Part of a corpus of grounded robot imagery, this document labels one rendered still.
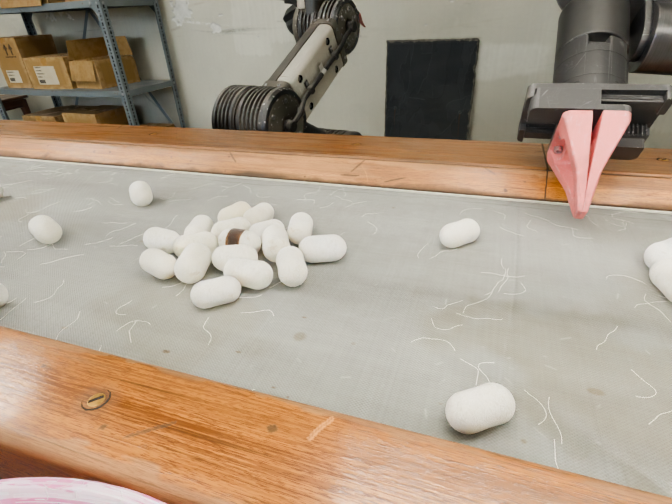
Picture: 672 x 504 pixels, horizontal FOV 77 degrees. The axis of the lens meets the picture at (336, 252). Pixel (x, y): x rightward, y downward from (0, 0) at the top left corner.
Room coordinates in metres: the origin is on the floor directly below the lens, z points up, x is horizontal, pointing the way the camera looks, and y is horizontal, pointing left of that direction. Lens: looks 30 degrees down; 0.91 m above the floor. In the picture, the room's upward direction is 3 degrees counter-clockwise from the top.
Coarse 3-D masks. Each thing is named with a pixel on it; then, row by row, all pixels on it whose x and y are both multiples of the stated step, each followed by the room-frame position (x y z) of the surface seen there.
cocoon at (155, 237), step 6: (150, 228) 0.31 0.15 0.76; (156, 228) 0.31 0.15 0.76; (162, 228) 0.32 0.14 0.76; (144, 234) 0.31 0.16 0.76; (150, 234) 0.31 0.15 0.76; (156, 234) 0.31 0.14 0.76; (162, 234) 0.30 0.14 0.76; (168, 234) 0.30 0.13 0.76; (174, 234) 0.31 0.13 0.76; (144, 240) 0.31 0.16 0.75; (150, 240) 0.30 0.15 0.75; (156, 240) 0.30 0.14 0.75; (162, 240) 0.30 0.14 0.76; (168, 240) 0.30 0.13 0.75; (174, 240) 0.30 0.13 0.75; (150, 246) 0.30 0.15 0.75; (156, 246) 0.30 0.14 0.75; (162, 246) 0.30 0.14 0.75; (168, 246) 0.30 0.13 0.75; (168, 252) 0.30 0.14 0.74
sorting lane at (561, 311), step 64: (64, 192) 0.46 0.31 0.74; (128, 192) 0.45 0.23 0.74; (192, 192) 0.44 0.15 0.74; (256, 192) 0.43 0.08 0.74; (320, 192) 0.42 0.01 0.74; (384, 192) 0.41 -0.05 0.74; (0, 256) 0.32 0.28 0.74; (64, 256) 0.31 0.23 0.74; (128, 256) 0.30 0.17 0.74; (384, 256) 0.28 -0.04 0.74; (448, 256) 0.28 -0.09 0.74; (512, 256) 0.27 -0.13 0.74; (576, 256) 0.27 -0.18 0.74; (640, 256) 0.26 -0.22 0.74; (0, 320) 0.23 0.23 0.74; (64, 320) 0.22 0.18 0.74; (128, 320) 0.22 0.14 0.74; (192, 320) 0.22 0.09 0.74; (256, 320) 0.21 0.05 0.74; (320, 320) 0.21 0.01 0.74; (384, 320) 0.21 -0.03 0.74; (448, 320) 0.20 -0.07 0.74; (512, 320) 0.20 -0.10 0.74; (576, 320) 0.20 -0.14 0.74; (640, 320) 0.19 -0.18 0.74; (256, 384) 0.16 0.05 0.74; (320, 384) 0.16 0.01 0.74; (384, 384) 0.15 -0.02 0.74; (448, 384) 0.15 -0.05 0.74; (512, 384) 0.15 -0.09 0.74; (576, 384) 0.15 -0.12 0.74; (640, 384) 0.15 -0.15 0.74; (512, 448) 0.11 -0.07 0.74; (576, 448) 0.11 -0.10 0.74; (640, 448) 0.11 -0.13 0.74
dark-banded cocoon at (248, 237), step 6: (228, 228) 0.31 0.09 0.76; (222, 234) 0.30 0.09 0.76; (246, 234) 0.29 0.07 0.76; (252, 234) 0.29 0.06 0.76; (222, 240) 0.29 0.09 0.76; (240, 240) 0.29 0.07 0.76; (246, 240) 0.29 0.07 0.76; (252, 240) 0.29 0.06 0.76; (258, 240) 0.29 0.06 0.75; (252, 246) 0.29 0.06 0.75; (258, 246) 0.29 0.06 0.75
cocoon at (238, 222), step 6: (222, 222) 0.32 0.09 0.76; (228, 222) 0.32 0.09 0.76; (234, 222) 0.32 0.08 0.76; (240, 222) 0.32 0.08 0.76; (246, 222) 0.32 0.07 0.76; (216, 228) 0.31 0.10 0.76; (222, 228) 0.31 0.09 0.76; (240, 228) 0.32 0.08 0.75; (246, 228) 0.32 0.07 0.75; (216, 234) 0.31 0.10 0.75
